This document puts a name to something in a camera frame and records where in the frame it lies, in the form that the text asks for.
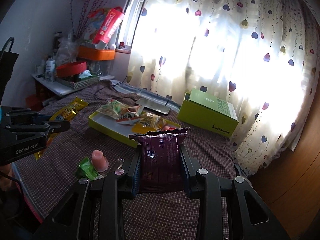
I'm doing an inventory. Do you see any long yellow snack packet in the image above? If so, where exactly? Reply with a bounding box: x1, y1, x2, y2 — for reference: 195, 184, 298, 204
46, 96, 88, 147

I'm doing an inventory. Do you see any green snack packet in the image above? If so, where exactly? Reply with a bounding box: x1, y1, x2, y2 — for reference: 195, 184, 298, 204
75, 157, 104, 181

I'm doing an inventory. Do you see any pink jelly cup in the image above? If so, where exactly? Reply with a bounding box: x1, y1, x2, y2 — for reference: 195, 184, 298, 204
92, 150, 109, 172

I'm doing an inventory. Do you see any green white cracker packet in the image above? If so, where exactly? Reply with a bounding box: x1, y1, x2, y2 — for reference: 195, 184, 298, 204
97, 98, 127, 120

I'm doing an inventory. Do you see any orange bread snack packet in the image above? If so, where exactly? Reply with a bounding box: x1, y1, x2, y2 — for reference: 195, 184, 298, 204
117, 105, 144, 126

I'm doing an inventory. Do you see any purple snack packet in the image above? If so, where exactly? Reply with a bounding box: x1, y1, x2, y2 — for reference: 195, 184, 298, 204
129, 127, 188, 193

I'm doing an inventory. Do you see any white side table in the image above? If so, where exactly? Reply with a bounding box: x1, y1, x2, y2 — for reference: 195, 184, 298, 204
31, 73, 116, 98

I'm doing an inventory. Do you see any striped green white box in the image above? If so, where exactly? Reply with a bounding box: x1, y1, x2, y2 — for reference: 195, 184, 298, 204
55, 75, 100, 90

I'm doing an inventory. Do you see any shallow green tray box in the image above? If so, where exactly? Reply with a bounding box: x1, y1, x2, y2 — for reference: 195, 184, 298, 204
88, 110, 181, 149

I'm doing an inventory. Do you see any plaid bed sheet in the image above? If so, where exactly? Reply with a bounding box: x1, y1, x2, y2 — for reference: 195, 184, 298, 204
14, 81, 236, 239

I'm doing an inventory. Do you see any red round tin lid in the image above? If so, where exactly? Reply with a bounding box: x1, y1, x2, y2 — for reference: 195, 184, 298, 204
56, 61, 87, 78

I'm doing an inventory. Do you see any white lotion bottle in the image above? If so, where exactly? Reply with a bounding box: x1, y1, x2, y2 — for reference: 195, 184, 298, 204
45, 56, 55, 82

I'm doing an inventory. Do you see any clear plastic bag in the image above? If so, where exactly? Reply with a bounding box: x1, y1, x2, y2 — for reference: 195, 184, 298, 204
55, 37, 80, 67

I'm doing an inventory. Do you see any orange storage box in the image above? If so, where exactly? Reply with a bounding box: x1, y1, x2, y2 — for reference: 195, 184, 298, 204
78, 46, 116, 61

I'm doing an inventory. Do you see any blue striped towel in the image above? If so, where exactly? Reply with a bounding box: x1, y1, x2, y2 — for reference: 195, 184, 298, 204
111, 80, 181, 113

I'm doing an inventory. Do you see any green lidded gift box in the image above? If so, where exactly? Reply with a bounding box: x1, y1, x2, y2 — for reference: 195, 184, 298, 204
177, 88, 239, 138

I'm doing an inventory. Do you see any red white carton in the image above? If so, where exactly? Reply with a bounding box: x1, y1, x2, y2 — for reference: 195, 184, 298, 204
92, 7, 125, 44

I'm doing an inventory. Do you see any heart pattern curtain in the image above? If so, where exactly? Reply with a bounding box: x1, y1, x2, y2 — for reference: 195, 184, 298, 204
127, 0, 319, 176

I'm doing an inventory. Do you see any black charging cable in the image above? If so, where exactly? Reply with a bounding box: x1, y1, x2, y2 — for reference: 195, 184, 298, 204
93, 74, 138, 103

